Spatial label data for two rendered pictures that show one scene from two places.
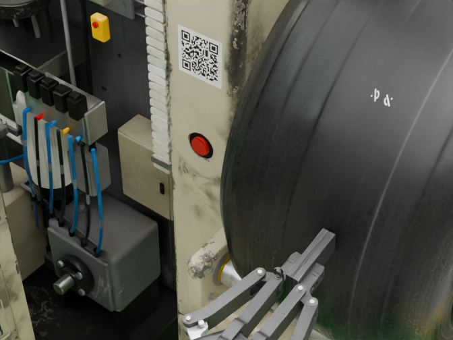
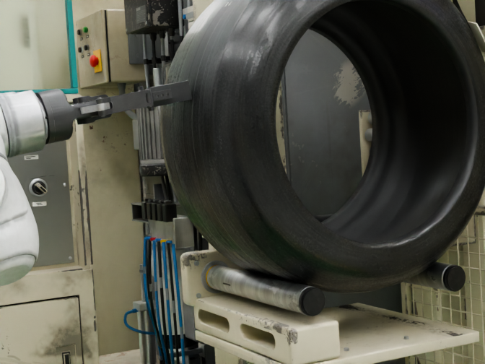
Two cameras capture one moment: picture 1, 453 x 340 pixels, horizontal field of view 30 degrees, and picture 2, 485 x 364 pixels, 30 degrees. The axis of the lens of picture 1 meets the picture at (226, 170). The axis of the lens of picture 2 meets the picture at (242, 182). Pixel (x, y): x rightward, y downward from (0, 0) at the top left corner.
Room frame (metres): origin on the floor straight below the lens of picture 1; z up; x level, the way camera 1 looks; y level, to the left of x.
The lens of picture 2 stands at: (-0.62, -0.80, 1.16)
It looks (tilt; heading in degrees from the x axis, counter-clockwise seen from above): 3 degrees down; 27
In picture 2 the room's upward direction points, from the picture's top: 4 degrees counter-clockwise
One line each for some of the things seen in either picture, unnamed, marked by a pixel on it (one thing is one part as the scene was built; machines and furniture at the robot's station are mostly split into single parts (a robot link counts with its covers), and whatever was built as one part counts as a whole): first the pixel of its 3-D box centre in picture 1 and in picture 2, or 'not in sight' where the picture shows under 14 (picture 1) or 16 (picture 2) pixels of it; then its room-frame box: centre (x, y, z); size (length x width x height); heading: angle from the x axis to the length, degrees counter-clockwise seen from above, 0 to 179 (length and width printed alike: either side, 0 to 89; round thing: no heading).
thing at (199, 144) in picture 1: (202, 144); not in sight; (0.95, 0.04, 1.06); 0.03 x 0.02 x 0.03; 54
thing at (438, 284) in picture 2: not in sight; (392, 267); (0.98, -0.30, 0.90); 0.35 x 0.05 x 0.05; 54
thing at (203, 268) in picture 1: (270, 212); (278, 266); (0.97, -0.07, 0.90); 0.40 x 0.03 x 0.10; 144
